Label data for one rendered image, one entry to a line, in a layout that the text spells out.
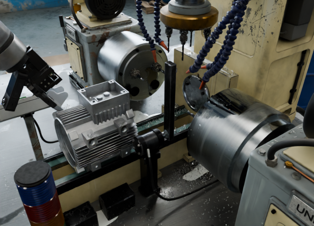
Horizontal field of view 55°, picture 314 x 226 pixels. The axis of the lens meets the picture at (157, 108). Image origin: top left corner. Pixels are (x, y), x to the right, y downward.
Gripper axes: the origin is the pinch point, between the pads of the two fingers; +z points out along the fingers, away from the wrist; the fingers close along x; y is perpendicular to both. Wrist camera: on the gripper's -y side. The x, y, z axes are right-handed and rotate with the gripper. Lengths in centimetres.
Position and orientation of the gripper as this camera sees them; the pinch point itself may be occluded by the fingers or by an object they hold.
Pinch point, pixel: (59, 109)
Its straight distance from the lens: 94.4
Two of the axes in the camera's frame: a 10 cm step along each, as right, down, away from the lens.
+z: 4.2, 5.7, 7.1
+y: 7.1, -6.9, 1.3
